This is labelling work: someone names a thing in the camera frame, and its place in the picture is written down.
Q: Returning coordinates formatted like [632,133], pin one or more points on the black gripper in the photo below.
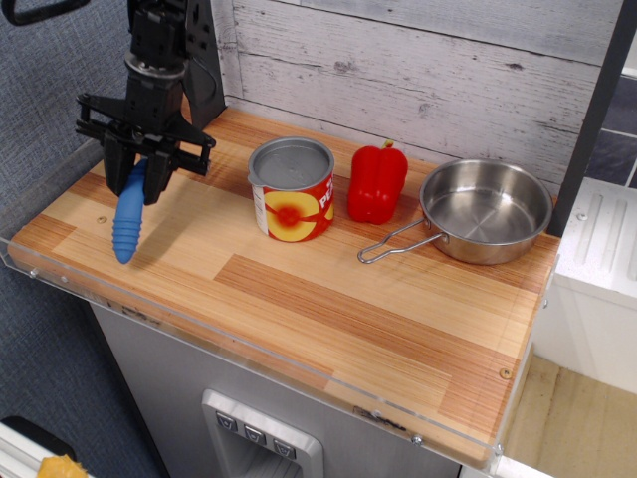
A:
[147,121]

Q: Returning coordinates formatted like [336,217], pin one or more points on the blue handled metal fork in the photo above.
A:
[128,215]

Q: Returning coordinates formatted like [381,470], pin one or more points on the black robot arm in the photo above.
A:
[158,35]

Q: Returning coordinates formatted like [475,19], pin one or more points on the red yellow food can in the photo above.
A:
[292,185]

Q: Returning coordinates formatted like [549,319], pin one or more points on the red bell pepper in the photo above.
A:
[377,177]

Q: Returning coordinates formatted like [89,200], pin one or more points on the grey toy fridge cabinet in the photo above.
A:
[168,378]

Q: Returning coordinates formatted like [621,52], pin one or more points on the silver dispenser button panel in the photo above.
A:
[259,438]

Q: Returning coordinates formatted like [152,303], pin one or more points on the yellow object at corner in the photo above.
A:
[61,467]

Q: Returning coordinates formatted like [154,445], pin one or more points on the small steel pan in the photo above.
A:
[477,211]

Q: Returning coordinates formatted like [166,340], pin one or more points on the clear acrylic table guard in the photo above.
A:
[428,344]

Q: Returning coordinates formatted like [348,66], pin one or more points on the white toy sink unit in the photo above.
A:
[587,322]

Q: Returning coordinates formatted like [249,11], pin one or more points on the dark grey left post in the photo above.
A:
[203,79]

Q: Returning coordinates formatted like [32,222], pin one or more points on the dark grey post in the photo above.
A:
[601,98]
[203,79]

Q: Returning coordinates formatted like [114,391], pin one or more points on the dark grey right post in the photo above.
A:
[601,98]

